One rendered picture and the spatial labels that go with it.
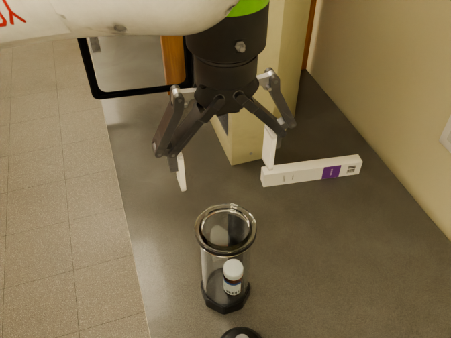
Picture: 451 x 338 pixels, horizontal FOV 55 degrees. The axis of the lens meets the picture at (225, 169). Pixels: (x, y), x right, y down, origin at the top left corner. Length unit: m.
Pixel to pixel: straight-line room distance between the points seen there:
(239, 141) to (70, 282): 1.28
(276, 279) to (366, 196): 0.34
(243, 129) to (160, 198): 0.27
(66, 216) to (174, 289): 1.51
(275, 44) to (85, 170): 1.80
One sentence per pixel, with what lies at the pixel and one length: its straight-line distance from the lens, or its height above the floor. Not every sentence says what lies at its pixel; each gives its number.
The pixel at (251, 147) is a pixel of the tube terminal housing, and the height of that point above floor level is 0.99.
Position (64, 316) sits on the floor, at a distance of 2.08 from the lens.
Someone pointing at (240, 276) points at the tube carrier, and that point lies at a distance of 0.82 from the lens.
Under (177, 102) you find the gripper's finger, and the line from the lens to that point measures 0.53.
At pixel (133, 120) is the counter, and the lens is 1.34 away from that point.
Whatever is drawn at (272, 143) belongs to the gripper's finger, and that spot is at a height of 1.35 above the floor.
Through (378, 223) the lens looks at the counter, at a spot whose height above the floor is 0.94.
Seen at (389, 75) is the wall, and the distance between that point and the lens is 1.22.
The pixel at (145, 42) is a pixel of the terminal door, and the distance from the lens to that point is 1.27.
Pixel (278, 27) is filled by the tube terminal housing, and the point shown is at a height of 1.32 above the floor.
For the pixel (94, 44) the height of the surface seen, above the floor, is 1.18.
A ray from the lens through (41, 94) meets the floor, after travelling 3.29.
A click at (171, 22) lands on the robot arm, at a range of 0.31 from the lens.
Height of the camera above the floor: 1.77
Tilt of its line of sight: 45 degrees down
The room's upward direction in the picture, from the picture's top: straight up
